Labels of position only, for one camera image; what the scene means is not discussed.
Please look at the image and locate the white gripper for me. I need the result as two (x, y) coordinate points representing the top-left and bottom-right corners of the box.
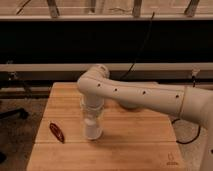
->
(80, 95), (104, 121)

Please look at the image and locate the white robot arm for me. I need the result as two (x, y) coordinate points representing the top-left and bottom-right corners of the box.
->
(77, 64), (213, 171)

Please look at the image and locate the green ceramic bowl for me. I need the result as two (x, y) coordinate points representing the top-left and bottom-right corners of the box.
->
(118, 101), (140, 110)

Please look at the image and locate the dark red oval object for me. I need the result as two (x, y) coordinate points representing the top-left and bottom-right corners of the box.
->
(49, 123), (65, 143)

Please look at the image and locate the black chair base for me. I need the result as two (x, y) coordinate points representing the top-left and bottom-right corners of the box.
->
(0, 108), (29, 119)

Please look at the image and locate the black hanging cable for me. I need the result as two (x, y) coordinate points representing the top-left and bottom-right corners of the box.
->
(119, 11), (156, 82)

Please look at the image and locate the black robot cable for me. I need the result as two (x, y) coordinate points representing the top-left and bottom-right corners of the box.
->
(171, 117), (202, 145)

